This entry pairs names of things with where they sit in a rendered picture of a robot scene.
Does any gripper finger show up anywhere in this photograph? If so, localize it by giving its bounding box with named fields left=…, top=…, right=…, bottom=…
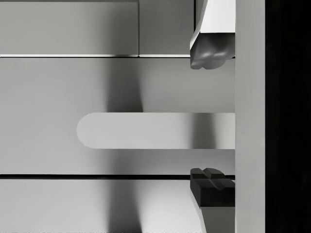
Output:
left=190, top=0, right=236, bottom=70
left=190, top=167, right=236, bottom=233

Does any white cabinet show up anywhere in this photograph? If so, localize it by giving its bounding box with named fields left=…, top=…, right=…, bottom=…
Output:
left=0, top=0, right=236, bottom=233

